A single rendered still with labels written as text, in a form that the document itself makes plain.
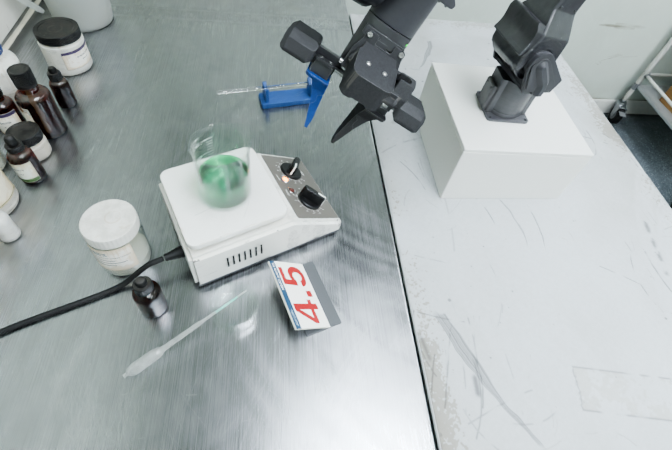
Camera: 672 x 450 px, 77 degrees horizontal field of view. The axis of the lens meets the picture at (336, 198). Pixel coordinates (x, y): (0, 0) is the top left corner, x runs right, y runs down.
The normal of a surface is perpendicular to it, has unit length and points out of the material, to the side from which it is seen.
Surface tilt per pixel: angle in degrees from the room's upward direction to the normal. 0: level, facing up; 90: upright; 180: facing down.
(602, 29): 90
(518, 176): 90
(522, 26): 86
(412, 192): 0
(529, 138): 2
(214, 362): 0
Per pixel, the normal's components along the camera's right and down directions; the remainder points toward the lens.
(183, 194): 0.11, -0.62
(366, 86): -0.22, 0.77
